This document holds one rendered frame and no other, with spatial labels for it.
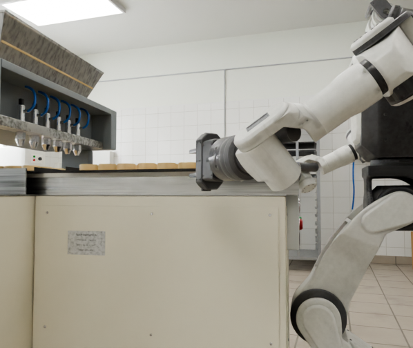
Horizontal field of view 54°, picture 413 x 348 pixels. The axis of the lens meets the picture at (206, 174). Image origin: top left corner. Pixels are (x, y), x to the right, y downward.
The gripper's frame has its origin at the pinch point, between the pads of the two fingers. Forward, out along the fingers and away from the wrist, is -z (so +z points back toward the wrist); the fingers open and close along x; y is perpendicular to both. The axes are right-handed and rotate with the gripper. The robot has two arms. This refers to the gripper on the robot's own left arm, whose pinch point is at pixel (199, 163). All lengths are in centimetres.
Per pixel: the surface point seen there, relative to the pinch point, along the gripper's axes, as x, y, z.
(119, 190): -5.9, 8.8, -27.2
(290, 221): -13.9, -26.3, 0.9
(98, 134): 17, -1, -82
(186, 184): -4.3, -4.6, -14.3
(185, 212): -11.6, -3.9, -13.6
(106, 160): 43, -137, -501
